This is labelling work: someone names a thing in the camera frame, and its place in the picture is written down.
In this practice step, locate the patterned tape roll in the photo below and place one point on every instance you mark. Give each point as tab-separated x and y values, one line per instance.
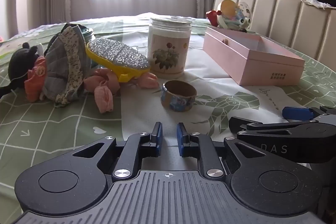
178	103

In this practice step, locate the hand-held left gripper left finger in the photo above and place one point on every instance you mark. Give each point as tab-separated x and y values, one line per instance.
159	140

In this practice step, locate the orange fabric doll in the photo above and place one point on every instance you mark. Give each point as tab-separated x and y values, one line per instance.
35	77

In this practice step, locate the beige padded headboard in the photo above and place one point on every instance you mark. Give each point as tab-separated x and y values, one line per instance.
288	19

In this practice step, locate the pink cardboard box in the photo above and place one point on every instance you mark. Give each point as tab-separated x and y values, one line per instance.
262	69

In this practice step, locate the red toy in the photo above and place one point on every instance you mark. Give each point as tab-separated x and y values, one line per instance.
211	15

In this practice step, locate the pink fabric rosebud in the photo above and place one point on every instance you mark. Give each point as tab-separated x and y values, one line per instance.
148	81
104	98
97	81

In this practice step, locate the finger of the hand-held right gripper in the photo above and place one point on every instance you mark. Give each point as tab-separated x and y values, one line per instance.
298	112
241	123

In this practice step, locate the glass jar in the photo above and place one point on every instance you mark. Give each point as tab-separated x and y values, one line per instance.
88	33

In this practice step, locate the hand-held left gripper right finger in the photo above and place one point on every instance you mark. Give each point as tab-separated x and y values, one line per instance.
180	140

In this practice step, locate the grey patchwork fabric hat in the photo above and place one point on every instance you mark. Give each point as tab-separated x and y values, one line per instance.
60	61

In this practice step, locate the white jar with floral label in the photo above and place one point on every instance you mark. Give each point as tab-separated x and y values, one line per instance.
168	37

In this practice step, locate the white plastic bag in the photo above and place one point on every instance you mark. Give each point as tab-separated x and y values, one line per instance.
315	2

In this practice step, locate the green grid bedsheet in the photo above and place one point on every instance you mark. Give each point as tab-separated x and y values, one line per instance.
65	121

